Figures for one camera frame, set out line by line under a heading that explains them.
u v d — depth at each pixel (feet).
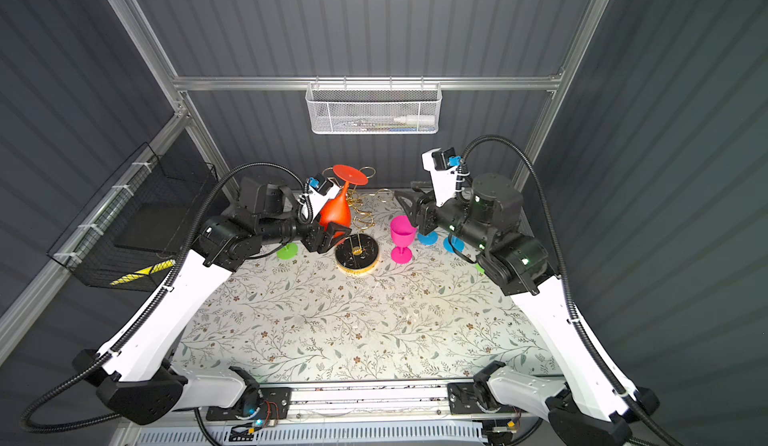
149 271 2.16
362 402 2.47
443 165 1.49
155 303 1.31
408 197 1.68
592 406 1.18
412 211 1.70
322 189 1.78
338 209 2.00
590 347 1.21
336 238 1.96
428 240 3.44
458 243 3.41
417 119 2.86
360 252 3.32
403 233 2.90
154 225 2.42
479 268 1.46
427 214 1.58
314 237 1.88
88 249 2.03
